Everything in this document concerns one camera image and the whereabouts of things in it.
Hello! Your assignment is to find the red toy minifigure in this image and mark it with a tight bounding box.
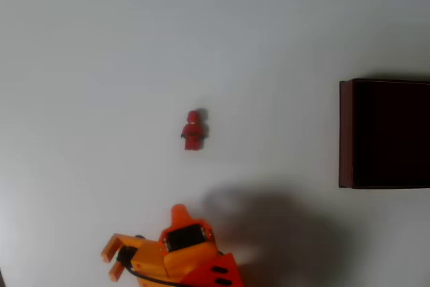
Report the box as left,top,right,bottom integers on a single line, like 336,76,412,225
180,108,210,151

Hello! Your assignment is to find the dark brown open box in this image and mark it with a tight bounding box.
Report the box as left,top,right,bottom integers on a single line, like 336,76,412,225
338,78,430,190

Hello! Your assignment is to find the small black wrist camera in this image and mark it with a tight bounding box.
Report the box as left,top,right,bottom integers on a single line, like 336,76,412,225
117,246,138,265

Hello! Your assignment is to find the light orange camera mount bracket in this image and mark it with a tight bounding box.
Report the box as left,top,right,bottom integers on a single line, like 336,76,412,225
99,233,147,283

